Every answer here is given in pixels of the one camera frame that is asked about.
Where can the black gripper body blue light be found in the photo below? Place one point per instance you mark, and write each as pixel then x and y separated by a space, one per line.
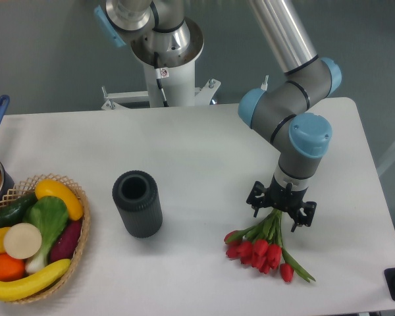
pixel 284 198

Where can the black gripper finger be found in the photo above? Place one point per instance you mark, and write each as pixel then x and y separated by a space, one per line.
pixel 302 214
pixel 259 198

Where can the red tulip bouquet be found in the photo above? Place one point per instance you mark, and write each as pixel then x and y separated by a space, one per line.
pixel 261 246

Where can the dark grey ribbed vase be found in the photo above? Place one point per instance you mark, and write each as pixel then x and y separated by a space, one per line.
pixel 136 196

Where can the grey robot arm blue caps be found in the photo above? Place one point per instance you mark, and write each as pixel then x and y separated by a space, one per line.
pixel 282 116

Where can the purple sweet potato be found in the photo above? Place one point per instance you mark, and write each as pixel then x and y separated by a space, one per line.
pixel 67 242

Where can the green bok choy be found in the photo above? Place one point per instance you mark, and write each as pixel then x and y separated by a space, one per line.
pixel 49 215

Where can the woven wicker basket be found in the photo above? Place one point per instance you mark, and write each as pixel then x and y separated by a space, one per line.
pixel 27 186

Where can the dark green cucumber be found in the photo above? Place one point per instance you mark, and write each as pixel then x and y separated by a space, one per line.
pixel 15 211

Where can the orange fruit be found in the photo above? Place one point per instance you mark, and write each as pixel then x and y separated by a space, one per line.
pixel 10 268

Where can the yellow banana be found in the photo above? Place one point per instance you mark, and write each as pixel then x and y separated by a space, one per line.
pixel 30 285

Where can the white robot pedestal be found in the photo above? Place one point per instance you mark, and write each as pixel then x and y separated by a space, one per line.
pixel 169 63

